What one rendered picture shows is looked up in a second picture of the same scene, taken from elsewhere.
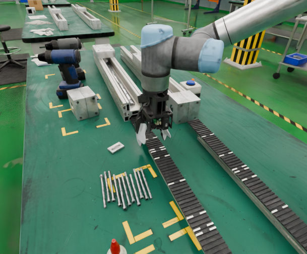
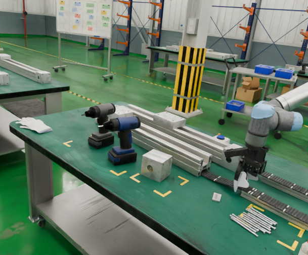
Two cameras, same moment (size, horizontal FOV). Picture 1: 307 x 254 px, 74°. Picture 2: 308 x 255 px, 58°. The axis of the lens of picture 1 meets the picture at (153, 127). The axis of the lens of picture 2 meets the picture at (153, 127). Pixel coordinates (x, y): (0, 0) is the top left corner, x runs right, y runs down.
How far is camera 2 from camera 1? 0.82 m
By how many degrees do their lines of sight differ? 27
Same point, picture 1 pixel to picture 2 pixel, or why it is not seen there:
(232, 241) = not seen: outside the picture
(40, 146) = (157, 209)
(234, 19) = (291, 98)
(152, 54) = (266, 122)
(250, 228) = not seen: outside the picture
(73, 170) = (206, 219)
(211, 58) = (299, 123)
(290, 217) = not seen: outside the picture
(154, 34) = (269, 111)
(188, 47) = (286, 117)
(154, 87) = (262, 143)
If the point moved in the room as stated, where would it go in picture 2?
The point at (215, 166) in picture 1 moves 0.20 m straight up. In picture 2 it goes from (289, 196) to (302, 154)
